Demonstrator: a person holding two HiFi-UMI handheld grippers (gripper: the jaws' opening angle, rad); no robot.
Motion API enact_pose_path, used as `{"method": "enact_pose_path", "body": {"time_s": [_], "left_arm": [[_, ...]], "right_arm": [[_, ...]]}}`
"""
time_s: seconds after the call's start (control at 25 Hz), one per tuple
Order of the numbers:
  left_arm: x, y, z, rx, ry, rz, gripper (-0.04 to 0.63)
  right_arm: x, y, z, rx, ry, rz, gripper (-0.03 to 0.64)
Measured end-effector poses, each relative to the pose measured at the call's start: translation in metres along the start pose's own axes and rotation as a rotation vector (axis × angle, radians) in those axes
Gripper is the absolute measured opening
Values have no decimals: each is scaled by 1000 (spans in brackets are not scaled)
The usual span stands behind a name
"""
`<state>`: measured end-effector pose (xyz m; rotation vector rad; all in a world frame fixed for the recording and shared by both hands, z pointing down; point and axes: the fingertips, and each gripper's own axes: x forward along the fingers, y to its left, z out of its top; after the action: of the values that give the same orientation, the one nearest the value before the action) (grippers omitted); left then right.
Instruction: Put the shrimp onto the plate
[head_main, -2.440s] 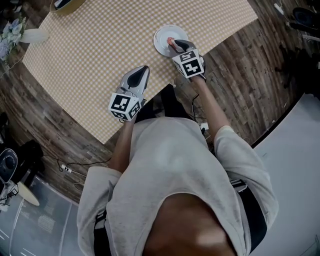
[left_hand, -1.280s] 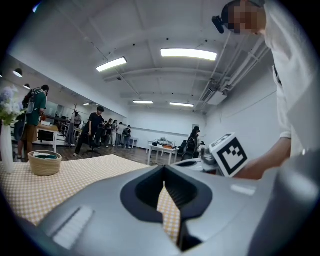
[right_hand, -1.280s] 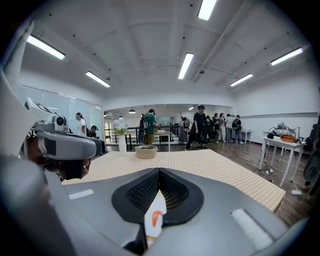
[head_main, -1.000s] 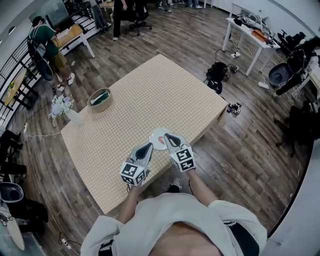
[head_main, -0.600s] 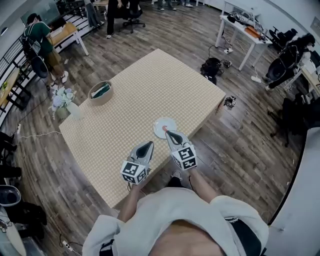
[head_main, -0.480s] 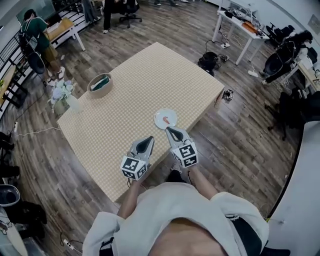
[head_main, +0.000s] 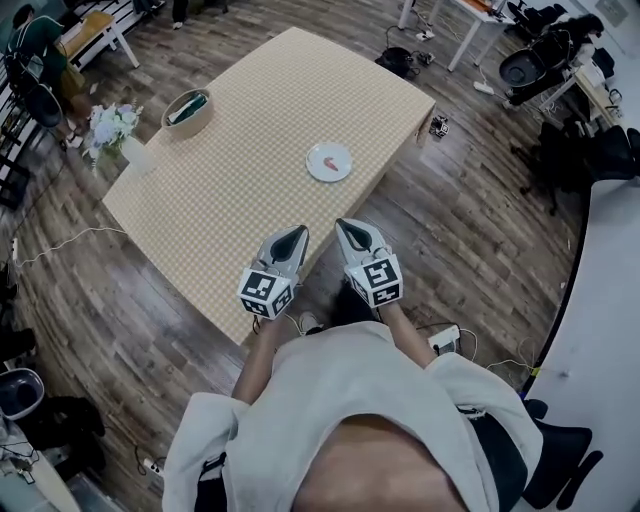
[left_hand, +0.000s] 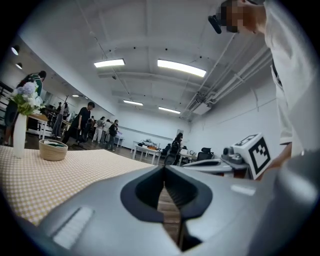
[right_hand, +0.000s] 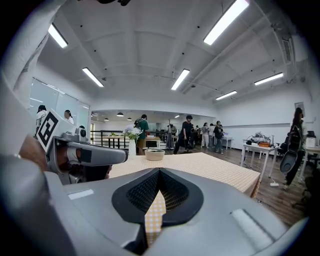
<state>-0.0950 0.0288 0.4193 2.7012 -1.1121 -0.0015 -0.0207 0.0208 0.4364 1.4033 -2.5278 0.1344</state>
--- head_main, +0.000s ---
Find white curved desk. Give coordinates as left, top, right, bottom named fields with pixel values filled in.
left=524, top=177, right=640, bottom=512

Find person's face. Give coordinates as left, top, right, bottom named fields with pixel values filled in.
left=292, top=413, right=461, bottom=512

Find black metal rack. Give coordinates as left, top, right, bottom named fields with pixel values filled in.
left=0, top=54, right=31, bottom=211

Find table with checked tablecloth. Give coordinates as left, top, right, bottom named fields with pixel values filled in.
left=102, top=26, right=436, bottom=347

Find black bowl-shaped seat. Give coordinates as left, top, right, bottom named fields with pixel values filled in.
left=499, top=37, right=574, bottom=106

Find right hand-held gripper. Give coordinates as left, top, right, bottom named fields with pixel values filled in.
left=334, top=218, right=405, bottom=309

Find person's right forearm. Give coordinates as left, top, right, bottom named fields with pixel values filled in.
left=378, top=304, right=440, bottom=372

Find green and white packet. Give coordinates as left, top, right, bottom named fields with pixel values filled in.
left=167, top=92, right=210, bottom=125

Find black round-backed chair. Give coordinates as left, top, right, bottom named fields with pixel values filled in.
left=24, top=82, right=64, bottom=129

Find person's black trousers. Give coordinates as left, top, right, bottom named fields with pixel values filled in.
left=331, top=288, right=377, bottom=329

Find white floor cable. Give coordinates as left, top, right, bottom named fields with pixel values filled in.
left=14, top=227, right=126, bottom=266

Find black mesh office chair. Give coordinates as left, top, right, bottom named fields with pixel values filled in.
left=522, top=398, right=605, bottom=509

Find pale flower bouquet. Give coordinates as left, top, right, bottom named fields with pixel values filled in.
left=82, top=102, right=146, bottom=174

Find white vase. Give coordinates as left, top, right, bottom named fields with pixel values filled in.
left=121, top=135, right=157, bottom=176

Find grey bowl-shaped seat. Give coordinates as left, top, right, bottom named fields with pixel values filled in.
left=0, top=368, right=46, bottom=421

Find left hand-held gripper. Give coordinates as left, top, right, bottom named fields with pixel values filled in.
left=237, top=224, right=311, bottom=322

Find round wooden basket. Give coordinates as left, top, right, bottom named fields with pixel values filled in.
left=160, top=88, right=214, bottom=142

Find black bag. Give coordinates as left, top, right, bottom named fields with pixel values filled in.
left=24, top=395, right=107, bottom=476

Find black round object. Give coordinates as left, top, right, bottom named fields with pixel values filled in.
left=374, top=46, right=417, bottom=77

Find white plate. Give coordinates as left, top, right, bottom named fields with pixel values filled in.
left=305, top=141, right=354, bottom=183

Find person's grey shirt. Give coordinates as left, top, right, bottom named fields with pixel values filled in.
left=162, top=321, right=545, bottom=512

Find white bench with wooden seat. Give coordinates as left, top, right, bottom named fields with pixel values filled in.
left=59, top=10, right=140, bottom=71

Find person's left forearm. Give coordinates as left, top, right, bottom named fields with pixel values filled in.
left=234, top=318, right=282, bottom=407

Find white power strip cable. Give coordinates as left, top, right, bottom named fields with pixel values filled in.
left=457, top=327, right=480, bottom=361

